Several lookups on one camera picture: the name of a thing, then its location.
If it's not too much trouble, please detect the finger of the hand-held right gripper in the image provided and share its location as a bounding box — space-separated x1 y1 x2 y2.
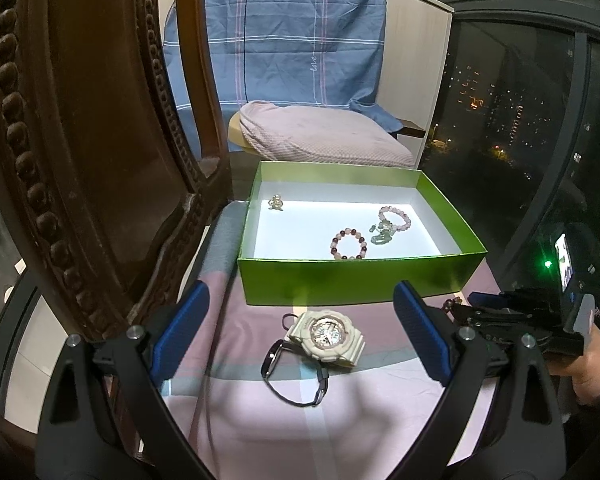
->
455 307 556 341
467 290 561 315

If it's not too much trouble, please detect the pale pink bead bracelet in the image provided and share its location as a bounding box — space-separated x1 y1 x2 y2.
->
377 205 412 232

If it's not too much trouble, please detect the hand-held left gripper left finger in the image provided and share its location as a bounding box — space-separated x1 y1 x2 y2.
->
34 280 222 480

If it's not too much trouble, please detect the black wristband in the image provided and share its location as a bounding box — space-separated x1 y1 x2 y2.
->
262 339 330 407

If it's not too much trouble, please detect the pink and red bead bracelet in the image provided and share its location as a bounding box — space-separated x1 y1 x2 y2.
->
330 227 369 262

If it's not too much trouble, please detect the pink plaid blanket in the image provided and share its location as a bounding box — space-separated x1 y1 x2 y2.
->
159 199 503 480

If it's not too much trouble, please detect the cream wristwatch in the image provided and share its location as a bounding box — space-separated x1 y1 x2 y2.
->
285 310 367 372

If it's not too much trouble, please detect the white cabinet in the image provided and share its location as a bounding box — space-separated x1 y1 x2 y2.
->
379 0 454 170

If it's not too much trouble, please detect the carved wooden chair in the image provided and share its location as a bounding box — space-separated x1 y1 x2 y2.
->
0 0 236 466

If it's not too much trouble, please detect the pink cushion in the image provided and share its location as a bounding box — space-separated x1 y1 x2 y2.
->
228 101 417 167

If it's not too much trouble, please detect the blue plaid cloth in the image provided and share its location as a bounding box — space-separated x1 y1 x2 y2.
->
162 0 402 137

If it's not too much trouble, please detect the green cardboard box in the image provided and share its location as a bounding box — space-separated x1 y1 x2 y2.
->
236 161 487 307

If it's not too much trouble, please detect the green jade pendant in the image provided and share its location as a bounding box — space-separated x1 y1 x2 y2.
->
369 220 397 248

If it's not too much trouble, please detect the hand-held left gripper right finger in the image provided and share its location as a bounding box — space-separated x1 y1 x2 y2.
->
384 280 567 480

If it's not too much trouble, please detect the dark window frame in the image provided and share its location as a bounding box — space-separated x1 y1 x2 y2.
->
415 0 600 311

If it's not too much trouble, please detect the dark wooden chair armrest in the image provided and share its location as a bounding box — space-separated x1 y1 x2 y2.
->
395 117 427 142

